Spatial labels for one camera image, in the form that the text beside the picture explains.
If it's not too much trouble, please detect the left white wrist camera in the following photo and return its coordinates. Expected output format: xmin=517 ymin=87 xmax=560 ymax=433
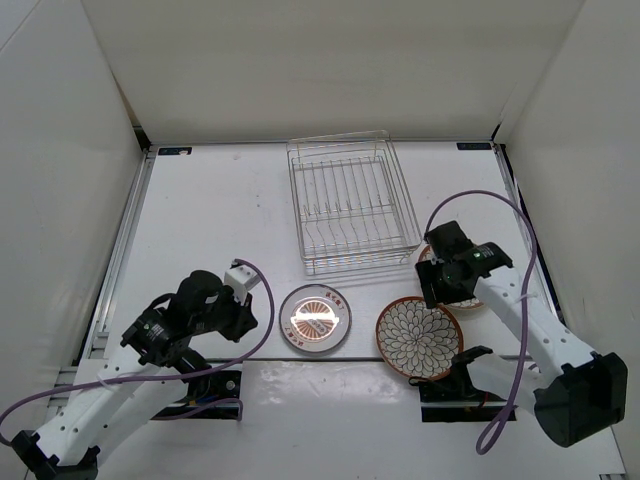
xmin=223 ymin=260 xmax=261 ymax=305

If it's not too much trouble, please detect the left corner label sticker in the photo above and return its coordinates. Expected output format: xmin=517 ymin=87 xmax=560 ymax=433
xmin=157 ymin=147 xmax=192 ymax=156

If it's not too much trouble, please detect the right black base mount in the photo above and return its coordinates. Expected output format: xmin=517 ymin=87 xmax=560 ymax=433
xmin=408 ymin=375 xmax=506 ymax=423

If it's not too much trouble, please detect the aluminium table edge rail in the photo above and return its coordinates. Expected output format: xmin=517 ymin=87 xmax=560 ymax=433
xmin=54 ymin=149 xmax=155 ymax=387

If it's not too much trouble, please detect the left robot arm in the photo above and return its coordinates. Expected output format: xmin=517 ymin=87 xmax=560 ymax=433
xmin=10 ymin=261 xmax=264 ymax=479

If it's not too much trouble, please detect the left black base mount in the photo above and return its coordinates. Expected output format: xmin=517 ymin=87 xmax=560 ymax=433
xmin=153 ymin=365 xmax=242 ymax=421

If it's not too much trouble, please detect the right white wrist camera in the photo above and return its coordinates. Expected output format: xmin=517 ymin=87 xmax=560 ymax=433
xmin=427 ymin=254 xmax=444 ymax=265

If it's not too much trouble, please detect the orange sunburst plate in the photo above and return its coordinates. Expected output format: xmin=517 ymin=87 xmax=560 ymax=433
xmin=278 ymin=283 xmax=352 ymax=356

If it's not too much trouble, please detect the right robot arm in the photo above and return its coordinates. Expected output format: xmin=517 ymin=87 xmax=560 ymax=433
xmin=415 ymin=221 xmax=628 ymax=447

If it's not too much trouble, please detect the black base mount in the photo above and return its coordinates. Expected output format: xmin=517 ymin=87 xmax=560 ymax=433
xmin=408 ymin=375 xmax=506 ymax=423
xmin=153 ymin=365 xmax=242 ymax=421

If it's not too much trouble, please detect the metal wire dish rack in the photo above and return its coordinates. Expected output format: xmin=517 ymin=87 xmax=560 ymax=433
xmin=286 ymin=130 xmax=422 ymax=276

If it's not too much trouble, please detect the flower pattern plate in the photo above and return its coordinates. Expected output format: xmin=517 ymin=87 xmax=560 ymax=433
xmin=418 ymin=245 xmax=484 ymax=311

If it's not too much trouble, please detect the white plate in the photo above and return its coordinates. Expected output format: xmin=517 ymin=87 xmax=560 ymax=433
xmin=375 ymin=296 xmax=464 ymax=381

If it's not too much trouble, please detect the right corner label sticker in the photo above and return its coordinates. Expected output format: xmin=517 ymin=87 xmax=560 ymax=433
xmin=456 ymin=142 xmax=492 ymax=151

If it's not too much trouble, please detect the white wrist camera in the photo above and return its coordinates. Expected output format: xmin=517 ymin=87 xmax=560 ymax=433
xmin=223 ymin=260 xmax=261 ymax=305
xmin=427 ymin=254 xmax=444 ymax=265

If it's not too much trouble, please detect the corner label sticker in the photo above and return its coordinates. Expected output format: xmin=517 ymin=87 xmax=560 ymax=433
xmin=456 ymin=142 xmax=492 ymax=151
xmin=157 ymin=147 xmax=192 ymax=156

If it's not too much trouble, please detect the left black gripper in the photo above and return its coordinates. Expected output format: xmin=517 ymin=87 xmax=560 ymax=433
xmin=190 ymin=283 xmax=259 ymax=341

